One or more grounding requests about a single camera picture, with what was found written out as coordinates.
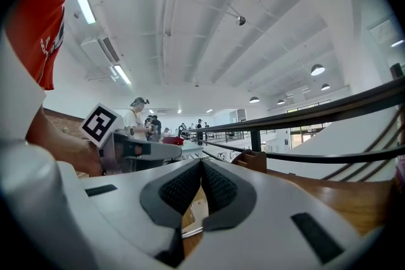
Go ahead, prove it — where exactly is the red tray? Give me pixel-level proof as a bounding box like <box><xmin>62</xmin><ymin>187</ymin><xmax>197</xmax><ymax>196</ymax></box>
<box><xmin>161</xmin><ymin>135</ymin><xmax>185</xmax><ymax>147</ymax></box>

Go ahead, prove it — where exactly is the person's left forearm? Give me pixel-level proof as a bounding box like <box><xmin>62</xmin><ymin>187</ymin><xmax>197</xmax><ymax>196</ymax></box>
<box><xmin>25</xmin><ymin>104</ymin><xmax>103</xmax><ymax>177</ymax></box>

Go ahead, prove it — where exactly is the long ceiling tube light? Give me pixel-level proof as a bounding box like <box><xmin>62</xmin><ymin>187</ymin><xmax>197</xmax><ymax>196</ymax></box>
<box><xmin>72</xmin><ymin>0</ymin><xmax>97</xmax><ymax>25</ymax></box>

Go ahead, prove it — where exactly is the black wall speaker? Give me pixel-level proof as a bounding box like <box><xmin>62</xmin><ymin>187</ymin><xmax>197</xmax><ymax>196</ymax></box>
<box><xmin>389</xmin><ymin>62</ymin><xmax>404</xmax><ymax>78</ymax></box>

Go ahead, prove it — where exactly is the pink packet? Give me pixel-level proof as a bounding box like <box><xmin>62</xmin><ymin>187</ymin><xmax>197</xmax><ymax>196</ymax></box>
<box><xmin>394</xmin><ymin>155</ymin><xmax>405</xmax><ymax>195</ymax></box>

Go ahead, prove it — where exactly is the white ceiling air conditioner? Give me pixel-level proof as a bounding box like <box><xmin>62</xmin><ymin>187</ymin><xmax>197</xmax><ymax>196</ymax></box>
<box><xmin>80</xmin><ymin>36</ymin><xmax>122</xmax><ymax>69</ymax></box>

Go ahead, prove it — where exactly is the short ceiling tube light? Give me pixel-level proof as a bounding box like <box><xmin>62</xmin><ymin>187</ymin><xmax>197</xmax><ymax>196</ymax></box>
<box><xmin>113</xmin><ymin>64</ymin><xmax>132</xmax><ymax>85</ymax></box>

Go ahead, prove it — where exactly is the wooden table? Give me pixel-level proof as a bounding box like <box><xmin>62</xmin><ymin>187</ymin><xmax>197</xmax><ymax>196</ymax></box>
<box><xmin>182</xmin><ymin>167</ymin><xmax>398</xmax><ymax>259</ymax></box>

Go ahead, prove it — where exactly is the black metal railing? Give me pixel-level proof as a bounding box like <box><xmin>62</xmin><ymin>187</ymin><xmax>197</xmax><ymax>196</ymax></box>
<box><xmin>183</xmin><ymin>75</ymin><xmax>405</xmax><ymax>183</ymax></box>

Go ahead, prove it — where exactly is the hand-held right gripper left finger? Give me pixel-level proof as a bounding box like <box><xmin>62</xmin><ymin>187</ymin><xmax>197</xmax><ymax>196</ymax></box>
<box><xmin>78</xmin><ymin>157</ymin><xmax>204</xmax><ymax>269</ymax></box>

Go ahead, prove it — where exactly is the brown wooden holder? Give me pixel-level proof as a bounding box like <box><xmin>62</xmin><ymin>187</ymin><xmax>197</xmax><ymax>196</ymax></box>
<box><xmin>230</xmin><ymin>149</ymin><xmax>268</xmax><ymax>174</ymax></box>

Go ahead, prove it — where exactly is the red and white shirt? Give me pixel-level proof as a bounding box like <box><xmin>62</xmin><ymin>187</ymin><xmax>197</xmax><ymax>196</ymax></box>
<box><xmin>0</xmin><ymin>0</ymin><xmax>78</xmax><ymax>140</ymax></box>

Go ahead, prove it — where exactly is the large black pendant lamp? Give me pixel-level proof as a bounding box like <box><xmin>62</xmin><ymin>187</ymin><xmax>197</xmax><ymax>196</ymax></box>
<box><xmin>310</xmin><ymin>63</ymin><xmax>326</xmax><ymax>77</ymax></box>

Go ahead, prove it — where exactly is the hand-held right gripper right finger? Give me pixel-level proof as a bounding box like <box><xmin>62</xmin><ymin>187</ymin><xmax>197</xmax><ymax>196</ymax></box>
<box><xmin>185</xmin><ymin>159</ymin><xmax>389</xmax><ymax>270</ymax></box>

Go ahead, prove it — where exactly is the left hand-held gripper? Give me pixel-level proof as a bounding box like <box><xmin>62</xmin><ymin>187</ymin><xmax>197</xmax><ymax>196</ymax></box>
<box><xmin>80</xmin><ymin>102</ymin><xmax>184</xmax><ymax>175</ymax></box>

